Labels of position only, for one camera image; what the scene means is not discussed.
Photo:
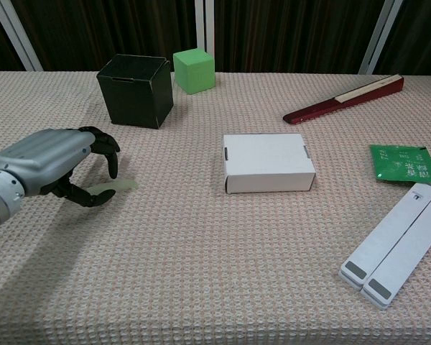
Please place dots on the white partition frame post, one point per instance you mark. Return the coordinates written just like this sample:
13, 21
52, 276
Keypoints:
204, 25
18, 36
380, 36

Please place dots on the pale green strip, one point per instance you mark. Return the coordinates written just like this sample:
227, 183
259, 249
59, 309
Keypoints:
125, 185

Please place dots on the red folded hand fan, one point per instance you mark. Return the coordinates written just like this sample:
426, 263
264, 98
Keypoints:
330, 106

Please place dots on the black cardboard box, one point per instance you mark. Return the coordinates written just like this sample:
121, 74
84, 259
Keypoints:
136, 97

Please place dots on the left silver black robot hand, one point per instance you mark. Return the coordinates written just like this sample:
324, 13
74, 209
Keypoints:
43, 151

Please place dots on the white folding stand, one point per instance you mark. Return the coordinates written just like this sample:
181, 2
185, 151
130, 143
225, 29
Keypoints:
398, 244

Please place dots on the green tea packet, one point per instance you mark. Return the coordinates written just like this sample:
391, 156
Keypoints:
402, 163

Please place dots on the white cardboard box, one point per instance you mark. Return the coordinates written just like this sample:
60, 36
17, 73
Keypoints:
265, 158

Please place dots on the green foam cube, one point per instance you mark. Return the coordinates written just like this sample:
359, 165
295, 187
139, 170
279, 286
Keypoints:
195, 72

